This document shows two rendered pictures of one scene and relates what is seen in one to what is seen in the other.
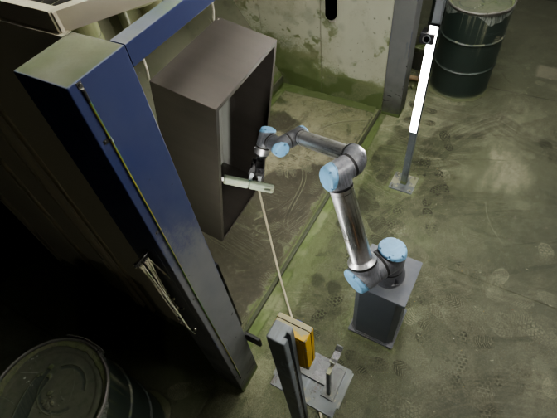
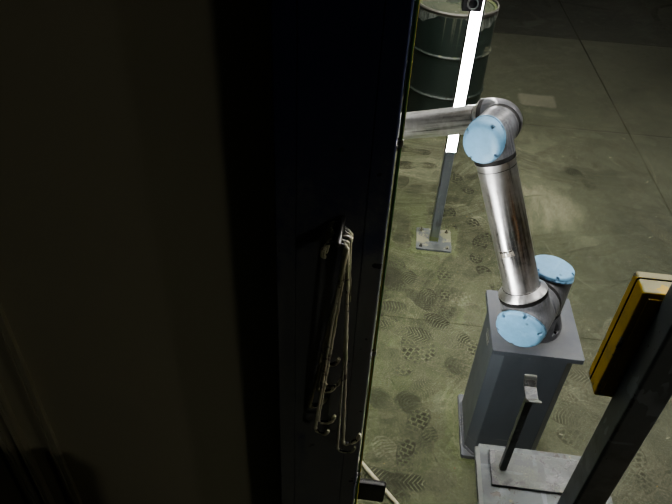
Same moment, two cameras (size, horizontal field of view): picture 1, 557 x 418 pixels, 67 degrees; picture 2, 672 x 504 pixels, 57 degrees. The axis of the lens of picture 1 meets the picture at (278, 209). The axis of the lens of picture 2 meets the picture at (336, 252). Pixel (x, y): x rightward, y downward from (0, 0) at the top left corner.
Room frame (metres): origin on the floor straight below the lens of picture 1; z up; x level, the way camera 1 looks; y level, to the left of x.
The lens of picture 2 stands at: (0.16, 0.88, 2.19)
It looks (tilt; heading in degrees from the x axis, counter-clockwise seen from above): 39 degrees down; 328
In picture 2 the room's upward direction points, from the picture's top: 3 degrees clockwise
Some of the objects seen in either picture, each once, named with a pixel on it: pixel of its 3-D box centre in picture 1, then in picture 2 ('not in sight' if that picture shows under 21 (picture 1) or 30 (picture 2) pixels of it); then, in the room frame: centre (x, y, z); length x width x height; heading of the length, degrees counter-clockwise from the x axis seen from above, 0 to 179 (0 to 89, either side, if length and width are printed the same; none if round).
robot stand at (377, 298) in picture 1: (381, 298); (512, 381); (1.12, -0.55, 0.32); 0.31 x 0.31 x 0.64; 54
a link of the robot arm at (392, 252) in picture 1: (389, 256); (545, 285); (1.12, -0.54, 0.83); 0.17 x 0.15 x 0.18; 117
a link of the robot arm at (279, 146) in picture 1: (278, 145); not in sight; (1.74, -0.06, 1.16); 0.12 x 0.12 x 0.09; 27
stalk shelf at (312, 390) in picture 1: (311, 377); (543, 491); (0.58, -0.03, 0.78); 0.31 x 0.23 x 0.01; 54
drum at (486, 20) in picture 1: (468, 44); (447, 63); (3.50, -2.04, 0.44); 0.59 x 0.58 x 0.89; 158
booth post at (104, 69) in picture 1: (195, 291); (326, 369); (0.91, 0.42, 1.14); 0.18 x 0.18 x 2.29; 54
